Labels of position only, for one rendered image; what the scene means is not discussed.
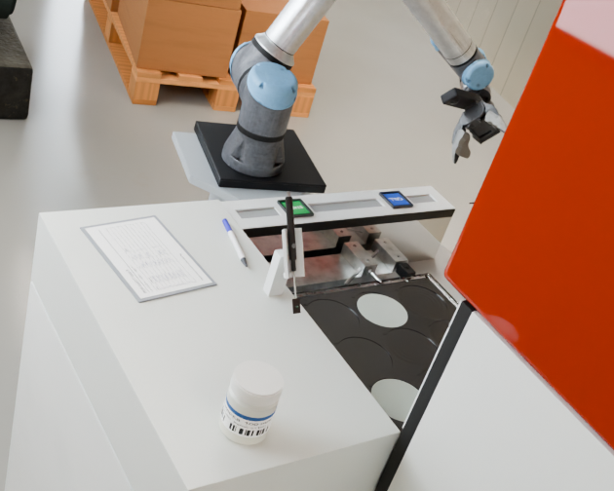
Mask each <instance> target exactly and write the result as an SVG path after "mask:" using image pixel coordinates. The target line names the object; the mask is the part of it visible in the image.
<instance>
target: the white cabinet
mask: <svg viewBox="0 0 614 491"><path fill-rule="evenodd" d="M5 491H134V490H133V488H132V486H131V484H130V482H129V480H128V478H127V476H126V474H125V472H124V470H123V468H122V466H121V464H120V462H119V460H118V457H117V455H116V453H115V451H114V449H113V447H112V445H111V443H110V441H109V439H108V437H107V435H106V433H105V431H104V429H103V427H102V424H101V422H100V421H99V419H98V417H97V415H96V412H95V410H94V408H93V406H92V404H91V402H90V400H89V398H88V395H87V393H86V391H85V389H84V387H83V385H82V383H81V381H80V379H79V377H78V375H77V373H76V371H75V369H74V367H73V365H72V362H71V360H70V358H69V356H68V354H67V352H66V351H65V349H64V347H63V345H62V343H61V341H60V339H59V337H58V333H57V331H56V329H55V327H54V325H53V323H52V321H51V319H50V317H49V315H48V313H47V311H46V309H45V307H44V305H43V303H42V300H41V298H40V296H39V294H38V292H37V290H36V288H35V286H34V284H33V282H32V281H31V282H30V288H29V295H28V303H27V311H26V320H25V328H24V335H23V343H22V351H21V359H20V367H19V381H18V389H17V397H16V405H15V413H14V421H13V428H12V437H11V445H10V453H9V461H8V468H7V476H6V484H5Z"/></svg>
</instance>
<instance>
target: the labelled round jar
mask: <svg viewBox="0 0 614 491"><path fill-rule="evenodd" d="M284 384H285V382H284V378H283V376H282V374H281V373H280V372H279V371H278V370H277V369H276V368H275V367H274V366H272V365H270V364H268V363H266V362H263V361H259V360H248V361H244V362H242V363H240V364H238V365H237V366H236V367H235V369H234V372H233V375H232V378H231V382H230V385H229V388H228V391H227V394H226V397H225V400H224V403H223V406H222V410H221V414H220V417H219V427H220V429H221V431H222V432H223V433H224V435H225V436H227V437H228V438H229V439H231V440H232V441H235V442H237V443H240V444H246V445H250V444H256V443H258V442H260V441H262V440H263V439H264V438H265V437H266V436H267V434H268V431H269V429H270V426H271V423H272V420H273V417H274V414H275V411H276V409H277V405H278V402H279V399H280V396H281V393H282V391H283V388H284Z"/></svg>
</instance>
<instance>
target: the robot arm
mask: <svg viewBox="0 0 614 491"><path fill-rule="evenodd" d="M335 1H336V0H289V1H288V3H287V4H286V6H285V7H284V8H283V10H282V11H281V12H280V14H279V15H278V16H277V17H276V19H275V20H274V21H273V23H272V24H271V25H270V27H269V28H268V29H267V31H266V32H264V33H257V34H255V36H254V37H253V38H252V39H251V41H249V42H245V43H243V44H242V45H240V46H239V47H238V48H237V49H236V50H235V51H234V53H233V55H232V56H231V59H230V75H231V79H232V81H233V83H234V85H235V86H236V89H237V91H238V94H239V96H240V98H241V101H242V106H241V110H240V114H239V118H238V122H237V126H236V128H235V129H234V130H233V131H232V133H231V134H230V136H229V137H228V139H227V140H226V142H225V143H224V145H223V149H222V153H221V156H222V159H223V161H224V162H225V163H226V164H227V165H228V166H229V167H230V168H232V169H233V170H236V171H238V172H240V173H243V174H246V175H250V176H254V177H272V176H276V175H278V174H279V173H281V171H282V170H283V166H284V163H285V149H284V137H285V134H286V130H287V127H288V121H289V117H290V114H291V111H292V107H293V105H294V103H295V101H296V98H297V89H298V82H297V79H296V77H295V76H294V74H293V73H292V72H291V71H290V70H291V68H292V67H293V66H294V60H293V55H294V54H295V52H296V51H297V50H298V49H299V47H300V46H301V45H302V43H303V42H304V41H305V40H306V38H307V37H308V36H309V34H310V33H311V32H312V31H313V29H314V28H315V27H316V26H317V24H318V23H319V22H320V20H321V19H322V18H323V17H324V15H325V14H326V12H327V11H328V10H329V9H330V7H331V6H332V5H333V3H334V2H335ZM403 2H404V3H405V4H406V6H407V7H408V8H409V10H410V11H411V12H412V14H413V15H414V16H415V18H416V19H417V20H418V22H419V23H420V24H421V26H422V27H423V28H424V30H425V31H426V32H427V34H428V35H429V36H430V38H431V39H430V41H431V44H432V45H433V47H434V48H435V50H436V51H437V52H438V53H439V54H440V55H441V56H442V58H443V59H444V60H445V61H446V62H447V64H448V65H449V66H450V67H451V68H452V69H453V71H454V72H455V73H456V74H457V75H458V77H459V82H460V89H458V88H453V89H451V90H449V91H448V92H446V93H445V94H442V95H441V101H442V103H443V104H445V105H449V106H452V107H456V108H460V109H464V110H465V111H464V112H462V115H461V117H460V119H459V122H458V124H457V125H456V127H455V129H454V131H453V136H452V142H451V143H452V161H453V164H456V163H457V161H458V158H459V156H461V157H464V158H466V159H468V158H469V157H470V155H471V151H470V148H469V145H468V144H469V141H470V134H469V133H468V132H466V129H467V130H469V131H470V133H471V134H472V138H473V139H475V140H476V141H477V142H478V143H479V144H482V143H483V142H485V141H487V140H489V139H490V138H491V137H493V136H494V135H496V134H498V133H499V132H500V131H501V132H503V133H505V131H506V128H507V125H506V123H505V121H504V120H503V118H502V116H501V115H500V114H499V112H498V109H497V108H495V107H494V103H493V102H492V101H491V89H490V83H491V81H492V79H493V77H494V69H493V67H492V65H491V64H490V62H489V61H488V60H487V59H486V56H485V53H484V51H483V50H482V49H481V48H478V47H477V46H476V44H475V43H474V41H473V40H472V38H471V37H470V35H469V34H468V32H467V31H466V30H465V28H464V27H463V25H462V24H461V22H460V21H459V19H458V18H457V17H456V16H455V15H454V13H453V12H452V10H451V9H450V8H449V6H448V5H447V3H446V2H445V0H403ZM465 128H466V129H465Z"/></svg>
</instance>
